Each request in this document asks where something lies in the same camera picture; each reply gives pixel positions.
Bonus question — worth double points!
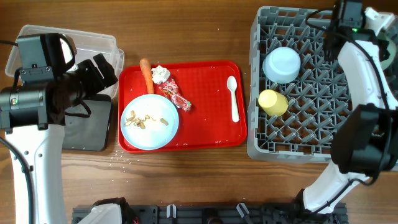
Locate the black rectangular tray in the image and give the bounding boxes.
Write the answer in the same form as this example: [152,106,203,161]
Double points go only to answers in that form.
[62,94,113,152]

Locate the clear plastic bin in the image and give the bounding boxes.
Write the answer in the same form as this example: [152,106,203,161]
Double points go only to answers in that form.
[4,25,124,98]

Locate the yellow plastic cup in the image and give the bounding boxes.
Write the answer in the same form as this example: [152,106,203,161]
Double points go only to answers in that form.
[258,90,289,116]

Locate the red candy wrapper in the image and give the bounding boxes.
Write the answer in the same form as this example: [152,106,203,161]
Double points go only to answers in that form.
[159,78,192,111]

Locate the grey dishwasher rack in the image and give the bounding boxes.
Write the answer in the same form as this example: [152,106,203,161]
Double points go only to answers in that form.
[246,5,398,172]

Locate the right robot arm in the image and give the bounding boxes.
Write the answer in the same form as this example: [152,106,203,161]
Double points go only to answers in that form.
[295,1,397,222]

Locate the mint green bowl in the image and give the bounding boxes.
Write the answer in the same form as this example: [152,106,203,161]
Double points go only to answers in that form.
[381,37,397,70]

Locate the crumpled white tissue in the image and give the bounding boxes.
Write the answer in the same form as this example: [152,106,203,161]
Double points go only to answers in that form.
[151,65,171,85]

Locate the light blue bowl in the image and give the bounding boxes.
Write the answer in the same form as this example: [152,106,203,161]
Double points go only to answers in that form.
[262,47,301,84]

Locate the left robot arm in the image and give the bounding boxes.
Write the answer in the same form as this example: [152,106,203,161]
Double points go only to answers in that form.
[1,33,117,223]

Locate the peanut shell scraps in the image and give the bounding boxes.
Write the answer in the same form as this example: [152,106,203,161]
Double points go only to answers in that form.
[124,110,169,129]

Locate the light blue plate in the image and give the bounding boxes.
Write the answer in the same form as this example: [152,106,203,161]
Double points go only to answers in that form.
[119,94,179,151]

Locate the red serving tray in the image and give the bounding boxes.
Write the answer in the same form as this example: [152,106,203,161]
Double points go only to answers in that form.
[118,59,249,154]

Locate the white plastic spoon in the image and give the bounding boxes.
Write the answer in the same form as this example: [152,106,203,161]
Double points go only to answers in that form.
[227,76,239,123]

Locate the orange carrot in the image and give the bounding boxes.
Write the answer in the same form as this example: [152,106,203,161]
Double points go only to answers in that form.
[139,58,154,94]

